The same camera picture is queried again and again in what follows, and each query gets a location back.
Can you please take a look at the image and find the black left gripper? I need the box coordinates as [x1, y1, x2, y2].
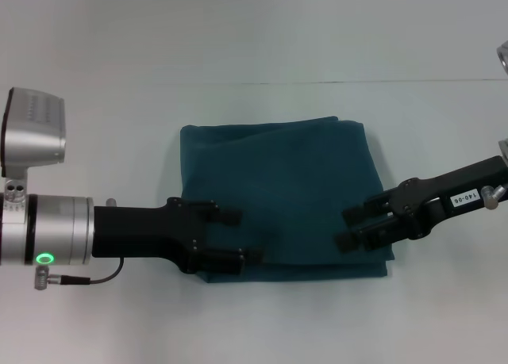
[91, 196, 266, 278]

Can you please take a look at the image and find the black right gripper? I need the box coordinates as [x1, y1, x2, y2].
[334, 155, 504, 255]

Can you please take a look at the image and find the blue teal shirt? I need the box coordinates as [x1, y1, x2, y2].
[175, 116, 396, 285]

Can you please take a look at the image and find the left gripper cable with plug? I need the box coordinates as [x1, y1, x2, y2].
[34, 258, 125, 291]

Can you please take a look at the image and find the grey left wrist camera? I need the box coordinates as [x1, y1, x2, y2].
[0, 86, 67, 215]

